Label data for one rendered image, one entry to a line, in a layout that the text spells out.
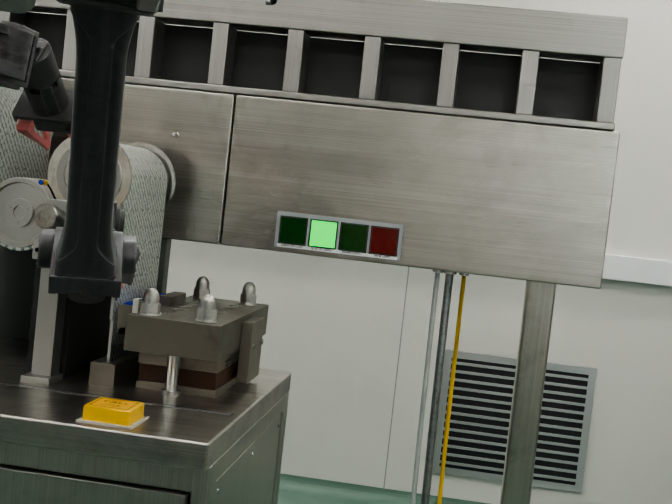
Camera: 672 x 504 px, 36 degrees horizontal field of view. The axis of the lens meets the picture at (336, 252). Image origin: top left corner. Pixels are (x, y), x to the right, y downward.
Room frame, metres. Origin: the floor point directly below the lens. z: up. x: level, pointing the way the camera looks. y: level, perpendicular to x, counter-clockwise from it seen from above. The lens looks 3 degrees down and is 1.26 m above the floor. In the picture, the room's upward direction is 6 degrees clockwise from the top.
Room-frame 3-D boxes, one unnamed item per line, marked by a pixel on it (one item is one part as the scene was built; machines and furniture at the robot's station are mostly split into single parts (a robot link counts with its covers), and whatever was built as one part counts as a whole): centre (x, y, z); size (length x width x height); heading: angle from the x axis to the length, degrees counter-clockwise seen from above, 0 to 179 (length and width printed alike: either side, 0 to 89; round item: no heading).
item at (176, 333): (1.90, 0.23, 1.00); 0.40 x 0.16 x 0.06; 173
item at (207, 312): (1.74, 0.20, 1.05); 0.04 x 0.04 x 0.04
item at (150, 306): (1.74, 0.30, 1.05); 0.04 x 0.04 x 0.04
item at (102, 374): (1.88, 0.35, 0.92); 0.28 x 0.04 x 0.04; 173
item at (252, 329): (1.90, 0.13, 0.97); 0.10 x 0.03 x 0.11; 173
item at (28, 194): (1.90, 0.53, 1.18); 0.26 x 0.12 x 0.12; 173
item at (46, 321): (1.73, 0.47, 1.05); 0.06 x 0.05 x 0.31; 173
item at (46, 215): (1.69, 0.47, 1.18); 0.04 x 0.02 x 0.04; 83
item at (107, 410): (1.51, 0.30, 0.91); 0.07 x 0.07 x 0.02; 83
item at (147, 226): (1.87, 0.35, 1.11); 0.23 x 0.01 x 0.18; 173
